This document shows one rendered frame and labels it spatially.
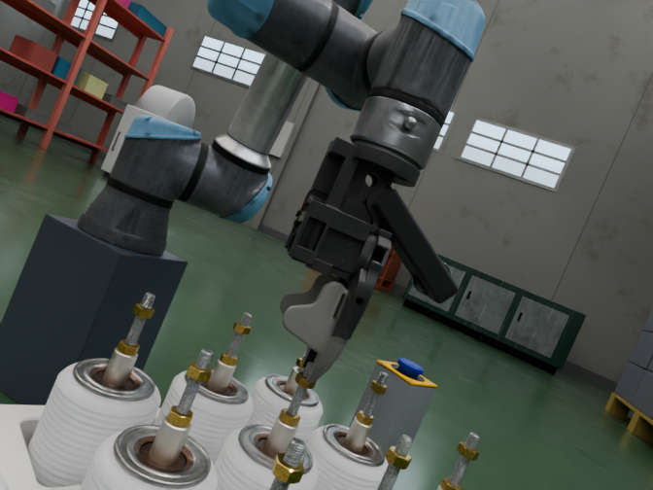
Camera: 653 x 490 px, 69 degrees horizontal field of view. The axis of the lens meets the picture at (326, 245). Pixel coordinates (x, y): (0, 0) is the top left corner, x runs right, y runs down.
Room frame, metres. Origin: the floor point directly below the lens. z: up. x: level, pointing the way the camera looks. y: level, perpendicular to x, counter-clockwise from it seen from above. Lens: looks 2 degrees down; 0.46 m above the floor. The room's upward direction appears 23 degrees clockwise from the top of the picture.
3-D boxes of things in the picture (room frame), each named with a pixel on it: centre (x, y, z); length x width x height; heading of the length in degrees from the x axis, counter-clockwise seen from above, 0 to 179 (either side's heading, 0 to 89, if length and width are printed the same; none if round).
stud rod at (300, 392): (0.44, -0.03, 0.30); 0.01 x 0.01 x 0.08
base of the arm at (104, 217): (0.85, 0.34, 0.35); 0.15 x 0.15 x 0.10
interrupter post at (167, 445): (0.36, 0.05, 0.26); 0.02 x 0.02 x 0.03
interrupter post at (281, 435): (0.44, -0.03, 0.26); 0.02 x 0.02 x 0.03
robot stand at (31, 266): (0.85, 0.34, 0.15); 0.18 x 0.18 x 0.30; 71
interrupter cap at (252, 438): (0.44, -0.03, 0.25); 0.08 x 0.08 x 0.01
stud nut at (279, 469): (0.28, -0.03, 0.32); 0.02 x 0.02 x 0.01; 38
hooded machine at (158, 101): (5.90, 2.49, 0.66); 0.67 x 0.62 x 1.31; 162
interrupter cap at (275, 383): (0.61, -0.03, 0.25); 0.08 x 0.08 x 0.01
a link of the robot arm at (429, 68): (0.44, -0.02, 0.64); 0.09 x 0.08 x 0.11; 27
